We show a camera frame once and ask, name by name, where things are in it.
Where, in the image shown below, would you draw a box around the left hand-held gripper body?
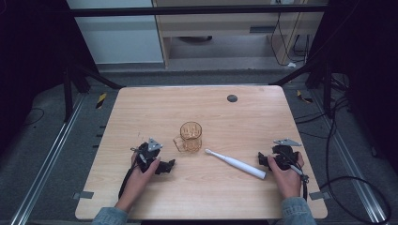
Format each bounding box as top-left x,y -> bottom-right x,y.
135,137 -> 164,174

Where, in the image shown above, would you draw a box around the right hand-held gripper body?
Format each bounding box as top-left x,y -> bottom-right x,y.
271,138 -> 303,172

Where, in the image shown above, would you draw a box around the person's right hand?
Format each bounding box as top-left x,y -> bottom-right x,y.
267,152 -> 305,200

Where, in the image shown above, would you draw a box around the person's left hand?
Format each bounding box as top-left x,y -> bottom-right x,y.
115,152 -> 161,212

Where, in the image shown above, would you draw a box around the white electric toothbrush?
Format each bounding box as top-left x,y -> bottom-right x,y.
204,147 -> 268,181

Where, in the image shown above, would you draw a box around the yellow black striped tape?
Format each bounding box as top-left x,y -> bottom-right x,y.
296,89 -> 314,105
95,91 -> 108,110

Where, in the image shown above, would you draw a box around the black metal stand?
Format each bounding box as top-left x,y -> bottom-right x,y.
269,57 -> 334,120
61,60 -> 125,124

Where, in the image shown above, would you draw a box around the white cabinet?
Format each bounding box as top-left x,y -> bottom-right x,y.
66,0 -> 164,66

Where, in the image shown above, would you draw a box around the dark curtain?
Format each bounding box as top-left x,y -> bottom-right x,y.
0,0 -> 99,158
308,0 -> 398,176

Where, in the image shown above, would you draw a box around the light wooden desk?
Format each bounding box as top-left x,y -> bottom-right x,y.
152,0 -> 328,69

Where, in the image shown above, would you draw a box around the left hand-held gripper cable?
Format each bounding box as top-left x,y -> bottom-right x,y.
117,162 -> 139,200

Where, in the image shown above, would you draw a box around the hand-held gripper cable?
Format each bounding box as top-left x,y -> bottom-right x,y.
117,162 -> 139,200
290,163 -> 311,202

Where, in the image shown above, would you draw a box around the right hand-held gripper cable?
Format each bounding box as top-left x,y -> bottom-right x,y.
290,163 -> 311,202

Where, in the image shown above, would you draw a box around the black looped floor cable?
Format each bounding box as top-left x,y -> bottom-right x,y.
293,95 -> 392,225

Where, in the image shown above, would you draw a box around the grey table bracket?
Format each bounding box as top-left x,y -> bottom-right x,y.
71,190 -> 95,201
308,190 -> 331,202

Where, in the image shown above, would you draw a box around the aluminium floor rail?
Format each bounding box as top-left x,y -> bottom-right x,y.
8,93 -> 87,225
311,89 -> 390,225

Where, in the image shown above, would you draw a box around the black hanging desk cables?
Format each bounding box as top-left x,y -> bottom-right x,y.
269,1 -> 312,68

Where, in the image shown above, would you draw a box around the black horizontal frame bar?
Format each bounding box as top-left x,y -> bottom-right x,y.
69,4 -> 331,18

